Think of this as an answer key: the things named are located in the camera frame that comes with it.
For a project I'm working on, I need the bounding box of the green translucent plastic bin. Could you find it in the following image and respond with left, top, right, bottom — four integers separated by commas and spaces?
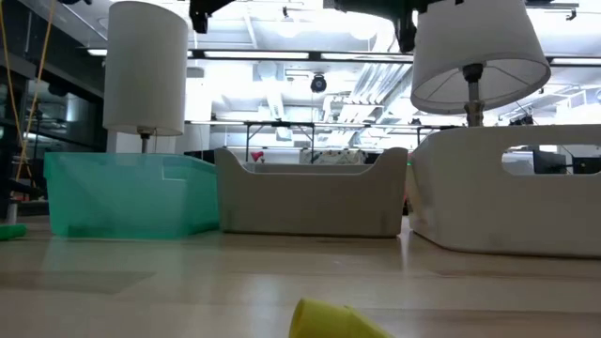
43, 151, 222, 240

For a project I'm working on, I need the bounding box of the black folding table frame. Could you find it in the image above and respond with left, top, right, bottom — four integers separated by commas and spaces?
415, 124, 464, 146
243, 120, 316, 164

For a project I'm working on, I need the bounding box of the yellow crayon piece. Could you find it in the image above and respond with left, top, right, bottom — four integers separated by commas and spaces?
287, 298, 396, 338

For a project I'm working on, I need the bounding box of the black computer monitor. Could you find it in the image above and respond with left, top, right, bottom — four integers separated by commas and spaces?
532, 148, 567, 176
571, 157, 601, 176

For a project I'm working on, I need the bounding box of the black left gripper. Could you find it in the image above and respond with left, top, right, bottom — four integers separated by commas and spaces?
188, 0, 236, 36

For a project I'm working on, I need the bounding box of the cone shade chrome base lamp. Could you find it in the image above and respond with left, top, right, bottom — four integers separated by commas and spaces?
410, 0, 552, 129

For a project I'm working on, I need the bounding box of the yellow cable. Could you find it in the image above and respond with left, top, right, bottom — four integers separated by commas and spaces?
0, 0, 54, 198

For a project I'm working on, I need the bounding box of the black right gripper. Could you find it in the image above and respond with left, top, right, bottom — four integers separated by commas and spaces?
323, 0, 467, 54

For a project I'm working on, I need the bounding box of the cylinder shade wooden base lamp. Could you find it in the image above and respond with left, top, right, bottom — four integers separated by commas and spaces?
101, 0, 190, 154

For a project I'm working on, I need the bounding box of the black ceiling fixture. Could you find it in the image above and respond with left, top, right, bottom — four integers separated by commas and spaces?
522, 0, 579, 23

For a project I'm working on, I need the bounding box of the patterned white cloth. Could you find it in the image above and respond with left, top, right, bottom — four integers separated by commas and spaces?
299, 148, 368, 165

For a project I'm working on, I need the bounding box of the grey plastic bin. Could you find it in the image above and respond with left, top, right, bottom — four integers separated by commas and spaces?
214, 146, 408, 238

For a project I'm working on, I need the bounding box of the small green crayon piece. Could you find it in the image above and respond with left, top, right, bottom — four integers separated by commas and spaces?
0, 223, 28, 242

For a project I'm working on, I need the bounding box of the black hanging camera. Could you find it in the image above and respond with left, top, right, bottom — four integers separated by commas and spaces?
309, 72, 329, 94

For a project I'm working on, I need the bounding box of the white plastic bin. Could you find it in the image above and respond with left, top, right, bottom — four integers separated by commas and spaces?
406, 124, 601, 259

